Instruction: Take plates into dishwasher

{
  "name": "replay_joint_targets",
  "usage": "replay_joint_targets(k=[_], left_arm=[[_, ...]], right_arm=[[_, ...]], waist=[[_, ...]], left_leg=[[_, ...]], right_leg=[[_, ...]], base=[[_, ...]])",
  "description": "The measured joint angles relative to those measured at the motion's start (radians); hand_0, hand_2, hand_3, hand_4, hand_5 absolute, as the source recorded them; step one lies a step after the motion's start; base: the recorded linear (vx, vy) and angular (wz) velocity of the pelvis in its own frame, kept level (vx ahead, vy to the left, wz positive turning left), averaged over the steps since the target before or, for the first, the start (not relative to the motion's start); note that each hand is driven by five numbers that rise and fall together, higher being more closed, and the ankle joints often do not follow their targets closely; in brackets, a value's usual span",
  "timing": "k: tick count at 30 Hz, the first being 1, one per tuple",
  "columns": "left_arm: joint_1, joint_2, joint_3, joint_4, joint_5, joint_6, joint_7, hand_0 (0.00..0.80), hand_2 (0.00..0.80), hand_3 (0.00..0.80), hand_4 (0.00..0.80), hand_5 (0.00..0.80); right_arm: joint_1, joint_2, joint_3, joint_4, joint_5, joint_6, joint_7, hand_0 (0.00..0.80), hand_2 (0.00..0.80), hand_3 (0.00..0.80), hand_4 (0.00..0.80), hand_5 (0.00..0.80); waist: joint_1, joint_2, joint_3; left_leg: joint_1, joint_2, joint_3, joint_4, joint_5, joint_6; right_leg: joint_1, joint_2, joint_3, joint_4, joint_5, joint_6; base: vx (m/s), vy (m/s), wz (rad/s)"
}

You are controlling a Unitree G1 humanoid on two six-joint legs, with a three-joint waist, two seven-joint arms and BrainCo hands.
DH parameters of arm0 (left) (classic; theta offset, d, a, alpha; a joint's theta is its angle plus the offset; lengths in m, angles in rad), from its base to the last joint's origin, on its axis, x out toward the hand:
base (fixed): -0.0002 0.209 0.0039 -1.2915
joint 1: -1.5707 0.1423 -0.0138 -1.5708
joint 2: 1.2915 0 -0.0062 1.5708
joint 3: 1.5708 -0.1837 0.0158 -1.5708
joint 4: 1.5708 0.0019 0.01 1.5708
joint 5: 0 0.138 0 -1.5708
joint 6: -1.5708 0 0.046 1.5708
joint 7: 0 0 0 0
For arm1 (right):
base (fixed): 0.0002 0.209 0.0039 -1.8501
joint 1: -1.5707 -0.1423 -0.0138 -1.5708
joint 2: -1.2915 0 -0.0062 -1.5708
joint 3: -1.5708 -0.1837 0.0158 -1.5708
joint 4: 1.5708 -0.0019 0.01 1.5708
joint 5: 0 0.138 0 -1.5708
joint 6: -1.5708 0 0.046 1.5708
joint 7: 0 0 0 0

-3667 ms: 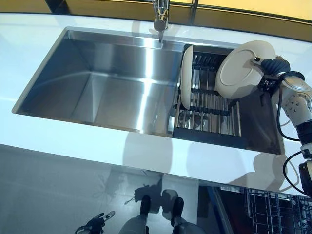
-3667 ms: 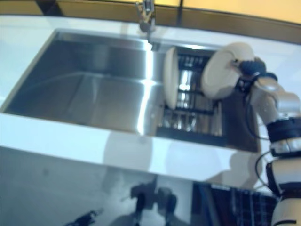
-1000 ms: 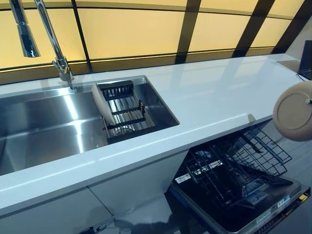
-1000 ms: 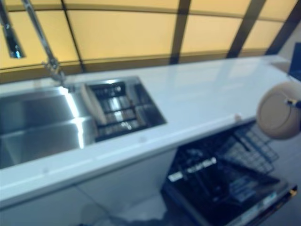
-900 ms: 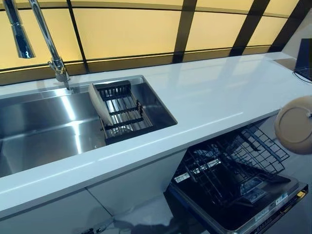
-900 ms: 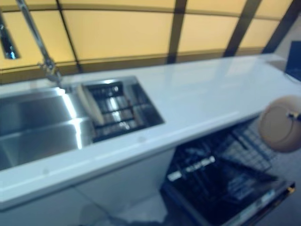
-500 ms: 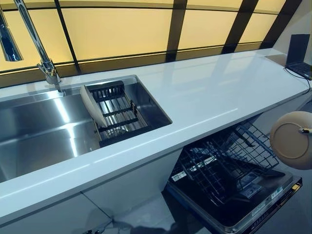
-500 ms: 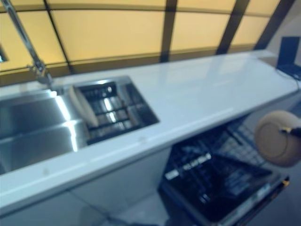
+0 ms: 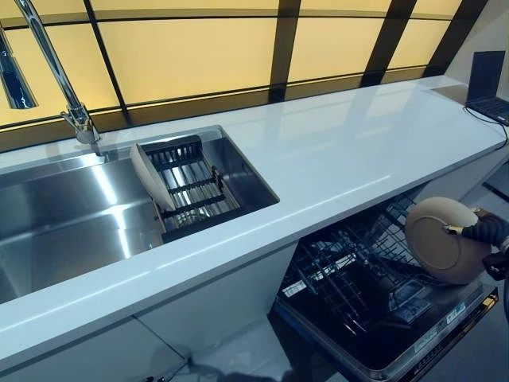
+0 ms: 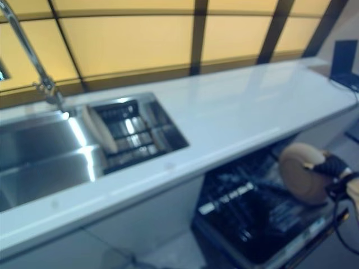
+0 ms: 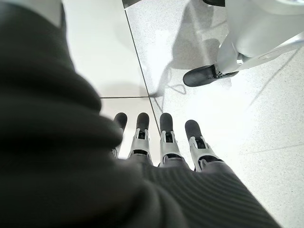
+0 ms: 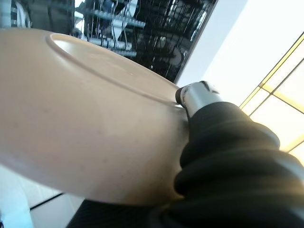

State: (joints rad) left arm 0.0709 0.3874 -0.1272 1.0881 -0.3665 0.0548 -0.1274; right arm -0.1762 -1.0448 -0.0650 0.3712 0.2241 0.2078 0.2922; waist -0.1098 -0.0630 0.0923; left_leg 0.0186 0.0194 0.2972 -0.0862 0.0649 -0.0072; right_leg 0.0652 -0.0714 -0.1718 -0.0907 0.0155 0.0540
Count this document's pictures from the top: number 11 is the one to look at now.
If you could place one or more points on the black robot left foot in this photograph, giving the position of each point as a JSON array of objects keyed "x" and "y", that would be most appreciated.
[{"x": 199, "y": 76}]

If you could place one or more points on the black robot foot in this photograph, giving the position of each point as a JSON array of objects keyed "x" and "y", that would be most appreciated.
[
  {"x": 199, "y": 76},
  {"x": 215, "y": 2}
]

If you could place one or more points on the white kitchen base cabinet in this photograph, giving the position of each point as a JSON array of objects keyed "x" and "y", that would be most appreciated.
[{"x": 99, "y": 47}]

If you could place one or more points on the black robot right foot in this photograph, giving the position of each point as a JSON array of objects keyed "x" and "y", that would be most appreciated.
[{"x": 215, "y": 2}]

